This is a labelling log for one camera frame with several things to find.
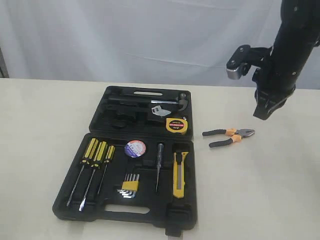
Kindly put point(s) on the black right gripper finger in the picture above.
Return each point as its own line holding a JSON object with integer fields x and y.
{"x": 265, "y": 108}

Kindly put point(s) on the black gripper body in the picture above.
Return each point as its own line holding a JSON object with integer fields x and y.
{"x": 272, "y": 93}

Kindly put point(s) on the yellow tape measure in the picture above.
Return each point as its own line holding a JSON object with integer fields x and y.
{"x": 176, "y": 125}

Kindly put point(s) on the yellow black utility knife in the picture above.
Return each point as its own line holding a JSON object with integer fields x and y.
{"x": 179, "y": 174}

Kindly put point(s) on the black PVC electrical tape roll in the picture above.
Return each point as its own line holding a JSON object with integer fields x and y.
{"x": 135, "y": 148}

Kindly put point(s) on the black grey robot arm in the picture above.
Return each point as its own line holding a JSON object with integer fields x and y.
{"x": 277, "y": 73}

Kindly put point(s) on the black plastic tool case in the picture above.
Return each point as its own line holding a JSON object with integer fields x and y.
{"x": 117, "y": 123}

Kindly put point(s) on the silver claw hammer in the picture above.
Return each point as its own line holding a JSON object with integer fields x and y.
{"x": 181, "y": 101}

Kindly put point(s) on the white backdrop curtain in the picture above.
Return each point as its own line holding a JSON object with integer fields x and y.
{"x": 182, "y": 42}

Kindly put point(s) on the silver adjustable wrench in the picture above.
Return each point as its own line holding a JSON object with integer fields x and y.
{"x": 159, "y": 111}

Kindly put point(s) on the hex key set yellow holder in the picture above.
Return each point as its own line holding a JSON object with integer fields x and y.
{"x": 129, "y": 186}

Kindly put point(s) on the small yellow black screwdriver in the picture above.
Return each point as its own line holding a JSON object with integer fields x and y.
{"x": 108, "y": 158}

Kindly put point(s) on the middle yellow black screwdriver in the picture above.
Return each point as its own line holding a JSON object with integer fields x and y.
{"x": 96, "y": 163}

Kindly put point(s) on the large yellow black screwdriver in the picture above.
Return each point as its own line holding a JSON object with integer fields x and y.
{"x": 86, "y": 160}

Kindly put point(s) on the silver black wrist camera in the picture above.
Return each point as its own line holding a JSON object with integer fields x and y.
{"x": 244, "y": 58}

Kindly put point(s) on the orange black handled pliers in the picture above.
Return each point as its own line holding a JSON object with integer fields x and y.
{"x": 235, "y": 136}

